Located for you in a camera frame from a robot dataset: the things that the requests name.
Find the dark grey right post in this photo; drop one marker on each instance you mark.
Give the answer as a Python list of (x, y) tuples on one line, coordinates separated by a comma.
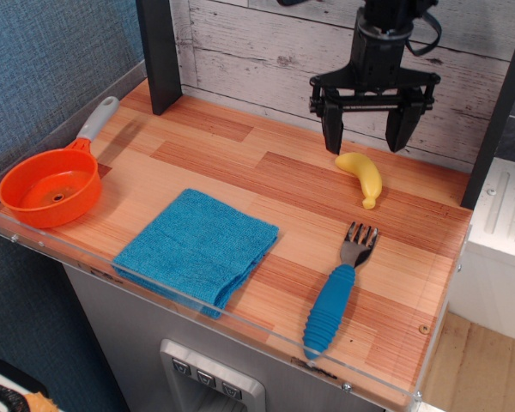
[(491, 139)]

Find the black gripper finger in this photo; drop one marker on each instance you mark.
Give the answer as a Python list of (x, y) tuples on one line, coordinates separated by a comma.
[(408, 105), (332, 124)]

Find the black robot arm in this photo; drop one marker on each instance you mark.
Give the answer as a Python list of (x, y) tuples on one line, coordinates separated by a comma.
[(426, 28)]

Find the fork with blue handle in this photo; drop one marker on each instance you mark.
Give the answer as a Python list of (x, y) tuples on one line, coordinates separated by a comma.
[(327, 311)]

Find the orange cloth item bottom left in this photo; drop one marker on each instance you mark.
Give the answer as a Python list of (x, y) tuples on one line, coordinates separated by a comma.
[(37, 402)]

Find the black mesh item bottom left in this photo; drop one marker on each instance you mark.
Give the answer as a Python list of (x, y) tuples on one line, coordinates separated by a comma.
[(12, 400)]

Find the folded blue cloth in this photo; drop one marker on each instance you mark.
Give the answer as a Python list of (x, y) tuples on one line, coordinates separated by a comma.
[(197, 252)]

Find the orange pot with grey handle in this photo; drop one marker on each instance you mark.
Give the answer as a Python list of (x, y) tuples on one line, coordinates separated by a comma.
[(59, 185)]

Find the silver dispenser panel with buttons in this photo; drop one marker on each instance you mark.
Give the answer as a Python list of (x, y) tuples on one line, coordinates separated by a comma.
[(210, 379)]

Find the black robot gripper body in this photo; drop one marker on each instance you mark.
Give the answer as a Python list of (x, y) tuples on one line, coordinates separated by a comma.
[(374, 79)]

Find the clear acrylic table guard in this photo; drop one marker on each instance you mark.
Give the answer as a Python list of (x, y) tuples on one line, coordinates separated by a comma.
[(283, 175)]

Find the dark grey post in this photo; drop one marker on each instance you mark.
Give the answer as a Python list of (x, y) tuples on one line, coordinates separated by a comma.
[(491, 139), (160, 53)]

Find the yellow toy banana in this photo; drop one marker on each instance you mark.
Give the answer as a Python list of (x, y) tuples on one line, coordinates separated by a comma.
[(363, 168)]

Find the dark grey left post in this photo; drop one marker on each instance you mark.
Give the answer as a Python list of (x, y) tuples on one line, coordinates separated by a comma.
[(160, 53)]

